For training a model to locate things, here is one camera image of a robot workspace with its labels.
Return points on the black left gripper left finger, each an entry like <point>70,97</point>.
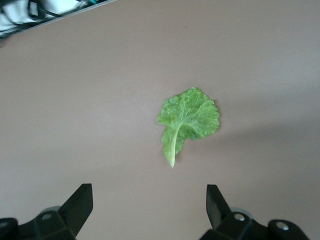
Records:
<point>62,222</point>

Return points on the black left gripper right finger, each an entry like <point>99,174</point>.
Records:
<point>232,225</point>

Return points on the green lettuce leaf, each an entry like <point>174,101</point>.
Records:
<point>190,117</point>

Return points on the brown table cover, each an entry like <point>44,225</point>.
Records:
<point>100,125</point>

